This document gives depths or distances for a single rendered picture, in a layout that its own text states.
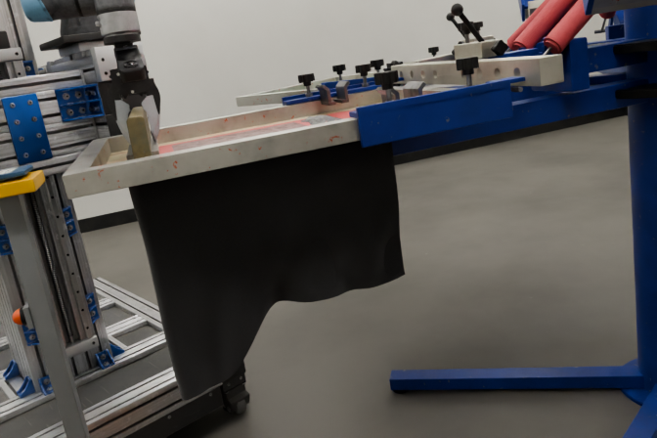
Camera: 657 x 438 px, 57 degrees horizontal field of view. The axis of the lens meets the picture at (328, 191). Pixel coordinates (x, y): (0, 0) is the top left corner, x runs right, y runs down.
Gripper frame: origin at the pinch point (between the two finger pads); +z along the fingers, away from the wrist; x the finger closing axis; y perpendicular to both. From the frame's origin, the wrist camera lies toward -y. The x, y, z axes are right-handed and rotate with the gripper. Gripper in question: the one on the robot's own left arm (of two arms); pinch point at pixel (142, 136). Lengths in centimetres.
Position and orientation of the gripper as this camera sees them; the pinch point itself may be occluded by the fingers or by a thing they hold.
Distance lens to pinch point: 127.6
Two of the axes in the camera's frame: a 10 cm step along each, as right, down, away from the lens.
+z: 1.4, 9.7, 2.0
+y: -2.8, -1.5, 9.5
